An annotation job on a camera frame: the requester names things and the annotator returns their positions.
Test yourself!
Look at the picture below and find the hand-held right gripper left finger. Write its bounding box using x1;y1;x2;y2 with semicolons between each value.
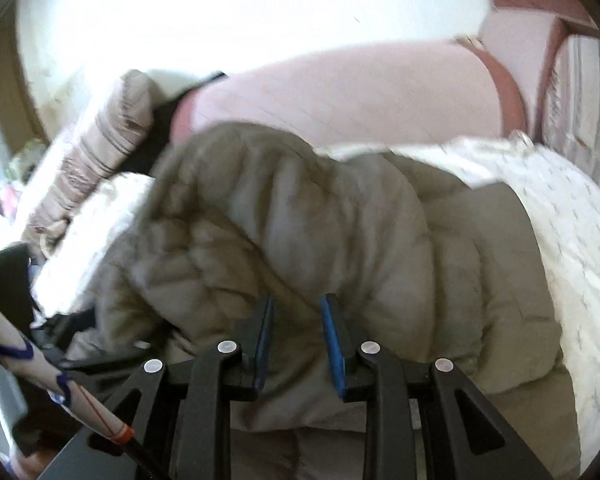
87;294;276;480

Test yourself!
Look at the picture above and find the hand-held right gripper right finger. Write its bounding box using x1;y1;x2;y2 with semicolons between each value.
320;294;553;480

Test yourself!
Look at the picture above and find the olive quilted jacket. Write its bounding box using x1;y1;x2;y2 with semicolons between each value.
65;122;581;480

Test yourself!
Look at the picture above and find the striped floral pillow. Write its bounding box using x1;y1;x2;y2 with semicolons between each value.
20;70;156;261

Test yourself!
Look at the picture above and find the black cloth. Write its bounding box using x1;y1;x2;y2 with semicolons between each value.
125;72;228;176

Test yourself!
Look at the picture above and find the pink bolster with red ends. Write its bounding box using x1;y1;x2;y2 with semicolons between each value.
172;37;528;151

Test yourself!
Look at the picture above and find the white leaf print bedsheet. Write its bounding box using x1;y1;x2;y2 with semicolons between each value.
27;135;600;461

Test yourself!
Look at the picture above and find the large striped floral cushion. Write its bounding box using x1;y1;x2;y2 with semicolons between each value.
540;35;600;191

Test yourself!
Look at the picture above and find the pink cushion with red band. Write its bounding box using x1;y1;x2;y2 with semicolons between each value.
480;10;571;136

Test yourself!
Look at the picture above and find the white wrapped cable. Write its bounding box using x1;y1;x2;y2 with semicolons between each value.
0;292;166;480

